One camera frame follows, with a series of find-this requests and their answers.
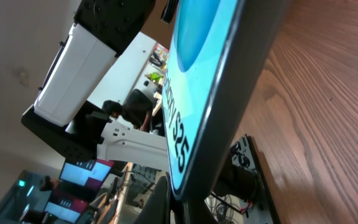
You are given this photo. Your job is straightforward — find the computer monitors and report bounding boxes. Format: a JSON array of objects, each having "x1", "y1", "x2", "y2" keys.
[{"x1": 40, "y1": 159, "x2": 114, "y2": 223}]

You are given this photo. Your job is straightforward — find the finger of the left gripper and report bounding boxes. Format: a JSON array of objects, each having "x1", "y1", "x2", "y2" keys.
[{"x1": 160, "y1": 0, "x2": 179, "y2": 24}]

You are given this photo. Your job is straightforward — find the person in dark shirt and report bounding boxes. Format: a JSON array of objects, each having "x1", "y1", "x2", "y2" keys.
[{"x1": 102, "y1": 89, "x2": 165, "y2": 136}]

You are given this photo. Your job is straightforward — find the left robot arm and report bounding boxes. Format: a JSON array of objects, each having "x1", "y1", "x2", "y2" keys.
[{"x1": 21, "y1": 0, "x2": 169, "y2": 171}]

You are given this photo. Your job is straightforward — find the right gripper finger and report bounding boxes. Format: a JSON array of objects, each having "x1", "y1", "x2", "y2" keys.
[{"x1": 134, "y1": 174, "x2": 218, "y2": 224}]

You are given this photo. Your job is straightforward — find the turquoise screen Galaxy smartphone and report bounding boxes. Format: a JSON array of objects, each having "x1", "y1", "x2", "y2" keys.
[{"x1": 162, "y1": 0, "x2": 290, "y2": 201}]

